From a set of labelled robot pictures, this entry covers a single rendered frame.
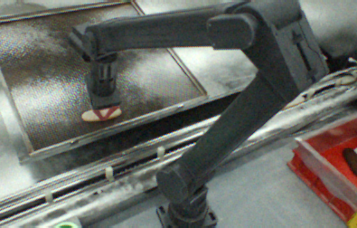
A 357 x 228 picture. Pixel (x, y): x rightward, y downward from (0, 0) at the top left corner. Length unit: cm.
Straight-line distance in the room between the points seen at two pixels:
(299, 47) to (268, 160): 58
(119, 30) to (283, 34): 33
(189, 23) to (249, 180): 52
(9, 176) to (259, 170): 62
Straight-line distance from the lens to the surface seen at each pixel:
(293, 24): 47
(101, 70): 79
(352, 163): 109
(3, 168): 97
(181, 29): 55
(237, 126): 55
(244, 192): 92
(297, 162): 99
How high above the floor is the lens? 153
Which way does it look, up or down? 41 degrees down
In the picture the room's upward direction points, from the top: 8 degrees clockwise
